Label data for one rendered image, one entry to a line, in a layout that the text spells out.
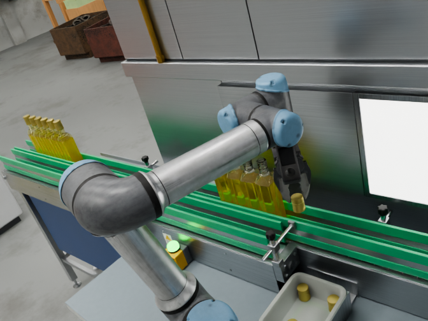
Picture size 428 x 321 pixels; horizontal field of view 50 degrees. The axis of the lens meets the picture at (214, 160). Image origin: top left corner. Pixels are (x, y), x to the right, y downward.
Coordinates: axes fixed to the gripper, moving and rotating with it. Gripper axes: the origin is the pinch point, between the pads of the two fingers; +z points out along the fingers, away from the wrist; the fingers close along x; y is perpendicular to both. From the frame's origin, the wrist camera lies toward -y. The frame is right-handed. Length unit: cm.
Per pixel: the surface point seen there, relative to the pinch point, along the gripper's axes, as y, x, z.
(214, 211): 25.1, 26.8, 15.5
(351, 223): 2.5, -13.9, 14.9
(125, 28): 68, 43, -43
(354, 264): -6.8, -11.3, 21.9
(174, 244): 23, 44, 24
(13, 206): 203, 209, 92
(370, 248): -8.9, -15.7, 15.3
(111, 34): 603, 182, 62
